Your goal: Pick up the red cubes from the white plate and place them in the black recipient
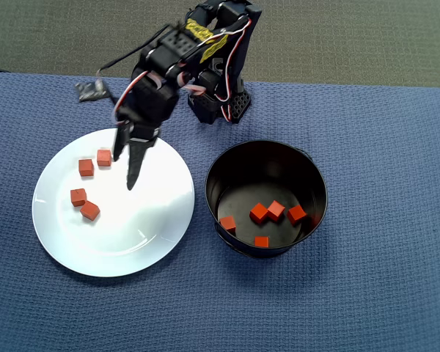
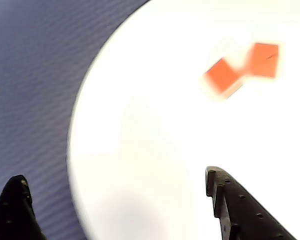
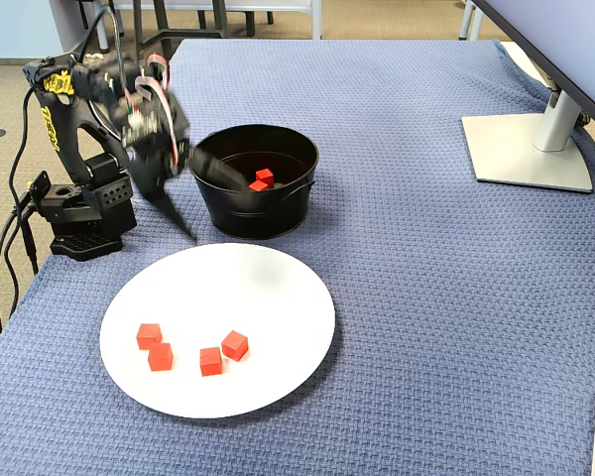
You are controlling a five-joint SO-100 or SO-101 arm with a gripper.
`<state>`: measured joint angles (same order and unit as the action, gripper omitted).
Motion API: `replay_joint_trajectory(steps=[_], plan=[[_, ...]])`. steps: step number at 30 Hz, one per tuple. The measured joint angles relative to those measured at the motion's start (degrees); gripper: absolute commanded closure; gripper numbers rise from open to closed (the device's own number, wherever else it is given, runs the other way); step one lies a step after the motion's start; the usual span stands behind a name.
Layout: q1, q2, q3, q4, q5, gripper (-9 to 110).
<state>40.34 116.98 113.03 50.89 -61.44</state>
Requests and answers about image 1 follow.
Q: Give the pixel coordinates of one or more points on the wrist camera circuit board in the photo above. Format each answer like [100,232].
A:
[91,91]

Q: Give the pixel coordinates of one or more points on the blue woven table cloth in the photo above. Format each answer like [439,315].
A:
[352,256]

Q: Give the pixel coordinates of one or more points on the white round plate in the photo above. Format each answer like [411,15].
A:
[132,238]

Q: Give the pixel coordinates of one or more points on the black metal bucket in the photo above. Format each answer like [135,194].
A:
[242,183]

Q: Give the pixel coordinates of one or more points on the red cube with black mark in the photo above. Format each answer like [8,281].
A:
[78,197]

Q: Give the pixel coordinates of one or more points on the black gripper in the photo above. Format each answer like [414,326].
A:
[144,133]

